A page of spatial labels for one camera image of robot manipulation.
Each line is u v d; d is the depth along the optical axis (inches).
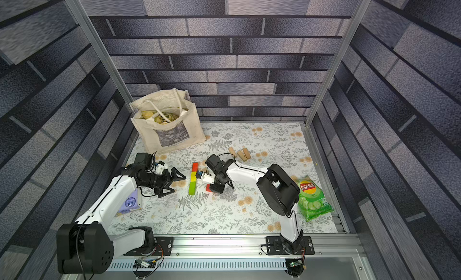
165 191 29.9
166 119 35.2
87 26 29.9
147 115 35.5
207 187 35.2
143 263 27.9
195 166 38.4
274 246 28.7
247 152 40.8
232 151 41.8
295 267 28.4
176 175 29.0
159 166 31.0
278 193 19.9
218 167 28.0
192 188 35.3
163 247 28.9
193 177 36.2
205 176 31.5
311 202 30.5
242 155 41.0
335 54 34.4
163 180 28.0
